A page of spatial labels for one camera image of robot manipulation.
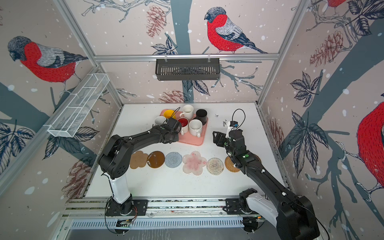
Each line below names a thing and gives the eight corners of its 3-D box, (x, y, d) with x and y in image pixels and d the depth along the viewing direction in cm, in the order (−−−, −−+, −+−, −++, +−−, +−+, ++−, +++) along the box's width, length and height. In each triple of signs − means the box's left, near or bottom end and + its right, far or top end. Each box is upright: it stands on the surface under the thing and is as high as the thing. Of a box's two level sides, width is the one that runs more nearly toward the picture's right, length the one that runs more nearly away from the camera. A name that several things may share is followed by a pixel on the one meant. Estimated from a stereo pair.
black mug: (199, 127, 109) (199, 118, 101) (194, 120, 113) (194, 111, 106) (208, 122, 112) (208, 113, 104) (202, 116, 116) (203, 107, 108)
